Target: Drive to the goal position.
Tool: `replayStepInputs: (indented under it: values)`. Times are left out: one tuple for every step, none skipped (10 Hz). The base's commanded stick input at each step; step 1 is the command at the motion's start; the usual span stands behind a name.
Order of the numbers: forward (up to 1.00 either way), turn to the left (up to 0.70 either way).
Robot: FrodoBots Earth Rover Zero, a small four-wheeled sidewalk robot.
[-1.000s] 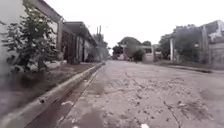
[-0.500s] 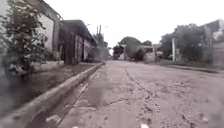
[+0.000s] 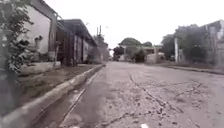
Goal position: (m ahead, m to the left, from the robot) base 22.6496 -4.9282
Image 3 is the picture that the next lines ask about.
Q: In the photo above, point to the grey cracked concrete road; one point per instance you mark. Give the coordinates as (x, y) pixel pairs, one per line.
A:
(143, 96)

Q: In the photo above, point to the dark building with metal gates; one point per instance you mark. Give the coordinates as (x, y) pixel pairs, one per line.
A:
(75, 41)

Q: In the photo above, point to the low pale garden wall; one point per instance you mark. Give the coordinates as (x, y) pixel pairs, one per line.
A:
(38, 67)

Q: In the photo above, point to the utility poles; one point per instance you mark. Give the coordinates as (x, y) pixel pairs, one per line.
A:
(99, 31)

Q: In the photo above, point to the distant low building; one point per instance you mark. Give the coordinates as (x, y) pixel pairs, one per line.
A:
(151, 55)

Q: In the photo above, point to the dirt and grass verge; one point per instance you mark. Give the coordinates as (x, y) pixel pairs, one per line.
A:
(43, 79)

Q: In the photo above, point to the pale concrete kerb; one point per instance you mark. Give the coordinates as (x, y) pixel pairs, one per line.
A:
(40, 101)

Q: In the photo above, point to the raised pavement strip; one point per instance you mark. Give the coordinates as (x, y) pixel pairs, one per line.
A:
(196, 69)

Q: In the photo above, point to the white building with dark roof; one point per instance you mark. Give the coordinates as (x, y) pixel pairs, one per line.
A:
(40, 28)

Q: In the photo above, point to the pale concrete pole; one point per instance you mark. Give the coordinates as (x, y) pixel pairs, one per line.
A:
(176, 50)

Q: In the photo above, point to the robot's own part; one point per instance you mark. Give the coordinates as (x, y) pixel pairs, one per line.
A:
(144, 126)

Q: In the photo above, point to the grey wall with trees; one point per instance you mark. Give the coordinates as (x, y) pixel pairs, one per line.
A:
(203, 45)

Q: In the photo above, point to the leafy tree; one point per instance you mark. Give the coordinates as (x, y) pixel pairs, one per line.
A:
(11, 40)

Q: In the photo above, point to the trees behind houses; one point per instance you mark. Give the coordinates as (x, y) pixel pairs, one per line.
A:
(131, 46)

